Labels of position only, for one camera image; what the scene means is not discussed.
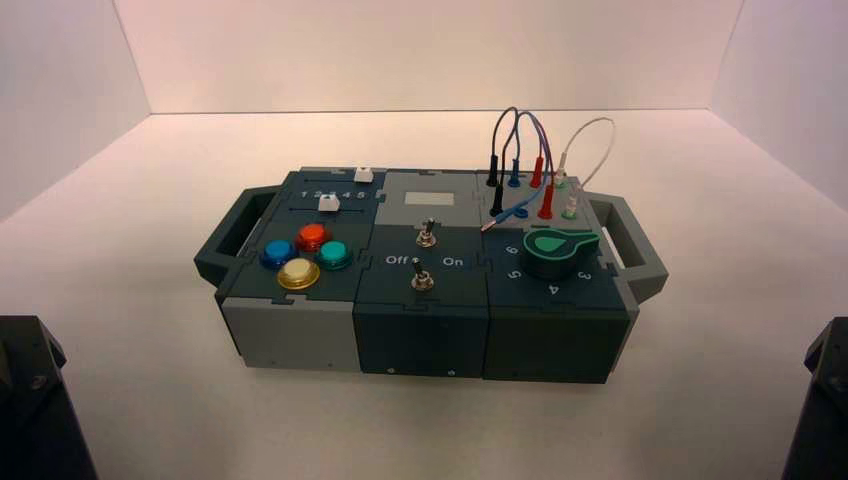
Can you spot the white slider knob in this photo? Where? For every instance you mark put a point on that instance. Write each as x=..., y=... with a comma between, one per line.
x=362, y=175
x=329, y=203

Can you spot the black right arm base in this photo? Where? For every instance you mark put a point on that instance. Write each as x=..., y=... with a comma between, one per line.
x=821, y=411

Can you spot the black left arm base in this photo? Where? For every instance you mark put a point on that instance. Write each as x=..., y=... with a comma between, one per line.
x=33, y=417

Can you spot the light grey display panel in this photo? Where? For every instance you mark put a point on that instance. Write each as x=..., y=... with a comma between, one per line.
x=429, y=199

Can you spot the black banana plug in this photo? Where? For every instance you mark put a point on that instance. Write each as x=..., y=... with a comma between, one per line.
x=492, y=174
x=497, y=201

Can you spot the dark teal modular task box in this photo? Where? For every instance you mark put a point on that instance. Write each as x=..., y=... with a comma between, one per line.
x=424, y=324

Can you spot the blue banana plug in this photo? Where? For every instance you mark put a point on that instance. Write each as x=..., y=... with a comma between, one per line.
x=509, y=214
x=515, y=174

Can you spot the teal round push button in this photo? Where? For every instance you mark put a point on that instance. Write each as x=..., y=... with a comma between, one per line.
x=333, y=254

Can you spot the orange round push button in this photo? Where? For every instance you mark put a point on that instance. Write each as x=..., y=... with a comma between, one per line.
x=312, y=236

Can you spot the red banana plug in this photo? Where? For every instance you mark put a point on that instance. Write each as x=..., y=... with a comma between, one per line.
x=546, y=203
x=536, y=173

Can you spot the yellow round push button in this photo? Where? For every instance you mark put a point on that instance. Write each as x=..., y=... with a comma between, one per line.
x=298, y=273

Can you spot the green rotary pointer knob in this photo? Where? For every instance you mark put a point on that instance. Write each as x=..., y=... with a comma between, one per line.
x=556, y=255

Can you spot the blue round push button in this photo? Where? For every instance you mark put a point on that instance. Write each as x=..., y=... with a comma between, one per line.
x=277, y=252

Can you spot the white banana plug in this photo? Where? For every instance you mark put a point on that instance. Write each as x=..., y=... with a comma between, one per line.
x=573, y=197
x=562, y=166

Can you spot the metal toggle switch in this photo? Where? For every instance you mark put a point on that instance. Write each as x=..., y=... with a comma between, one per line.
x=427, y=234
x=420, y=277

